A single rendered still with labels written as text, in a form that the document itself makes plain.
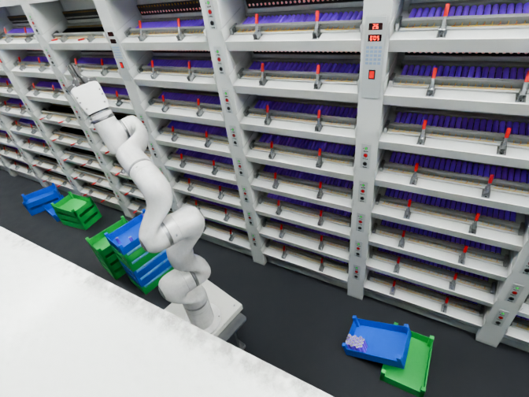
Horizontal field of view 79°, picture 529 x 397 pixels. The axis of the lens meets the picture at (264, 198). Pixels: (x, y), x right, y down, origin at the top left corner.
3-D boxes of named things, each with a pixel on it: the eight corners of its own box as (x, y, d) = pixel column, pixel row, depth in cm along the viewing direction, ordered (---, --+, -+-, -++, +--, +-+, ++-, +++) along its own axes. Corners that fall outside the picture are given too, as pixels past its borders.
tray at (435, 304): (479, 329, 168) (487, 321, 158) (363, 289, 196) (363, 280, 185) (484, 293, 177) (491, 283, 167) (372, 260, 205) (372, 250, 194)
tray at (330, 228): (350, 239, 177) (349, 231, 170) (257, 213, 204) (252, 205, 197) (361, 210, 186) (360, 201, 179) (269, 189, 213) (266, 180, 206)
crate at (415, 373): (422, 398, 154) (425, 391, 149) (379, 379, 163) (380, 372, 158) (431, 344, 174) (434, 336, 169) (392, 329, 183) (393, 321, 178)
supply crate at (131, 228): (123, 255, 200) (119, 246, 195) (109, 242, 211) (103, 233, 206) (164, 228, 216) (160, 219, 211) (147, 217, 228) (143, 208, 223)
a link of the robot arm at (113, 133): (117, 113, 119) (93, 124, 116) (136, 146, 124) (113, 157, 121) (115, 115, 127) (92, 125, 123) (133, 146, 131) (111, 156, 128)
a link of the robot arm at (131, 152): (168, 146, 110) (131, 108, 126) (125, 168, 104) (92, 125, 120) (175, 165, 117) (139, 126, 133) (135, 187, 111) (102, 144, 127)
